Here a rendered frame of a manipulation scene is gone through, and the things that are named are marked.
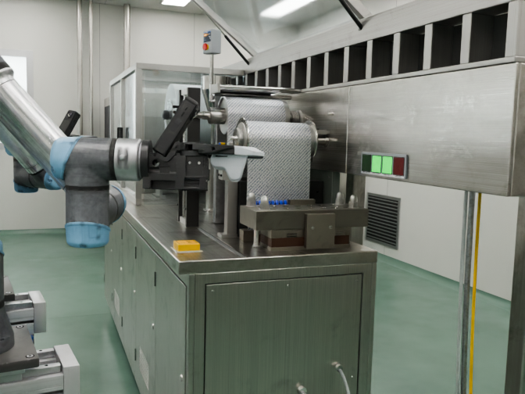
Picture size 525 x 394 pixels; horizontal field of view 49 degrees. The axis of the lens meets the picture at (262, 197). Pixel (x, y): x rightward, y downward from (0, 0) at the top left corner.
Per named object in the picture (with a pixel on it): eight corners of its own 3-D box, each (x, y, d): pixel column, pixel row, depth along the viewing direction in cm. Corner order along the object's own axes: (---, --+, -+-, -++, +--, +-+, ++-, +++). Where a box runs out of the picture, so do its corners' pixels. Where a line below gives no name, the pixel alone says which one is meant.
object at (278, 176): (246, 206, 197) (248, 152, 195) (308, 205, 205) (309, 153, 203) (247, 206, 197) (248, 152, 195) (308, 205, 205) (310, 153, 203)
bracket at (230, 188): (216, 235, 207) (217, 151, 203) (233, 235, 209) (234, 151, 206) (219, 238, 202) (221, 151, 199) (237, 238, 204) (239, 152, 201)
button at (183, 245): (173, 248, 183) (173, 240, 182) (194, 246, 185) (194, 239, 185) (177, 252, 176) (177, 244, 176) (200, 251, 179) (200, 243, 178)
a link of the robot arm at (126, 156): (123, 141, 105) (113, 134, 97) (148, 141, 105) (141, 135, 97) (122, 181, 105) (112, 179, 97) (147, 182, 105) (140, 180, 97)
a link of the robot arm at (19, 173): (27, 195, 179) (27, 159, 178) (8, 191, 186) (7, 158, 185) (50, 193, 186) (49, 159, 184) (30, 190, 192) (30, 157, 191)
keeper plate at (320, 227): (303, 247, 184) (305, 213, 183) (331, 245, 187) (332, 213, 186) (306, 248, 182) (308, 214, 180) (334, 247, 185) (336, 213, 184)
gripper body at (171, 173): (211, 191, 105) (145, 189, 105) (212, 145, 106) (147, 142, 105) (209, 189, 98) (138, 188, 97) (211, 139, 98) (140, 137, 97)
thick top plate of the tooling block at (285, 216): (239, 223, 192) (240, 205, 192) (344, 220, 206) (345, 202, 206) (255, 231, 177) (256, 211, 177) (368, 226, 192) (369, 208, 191)
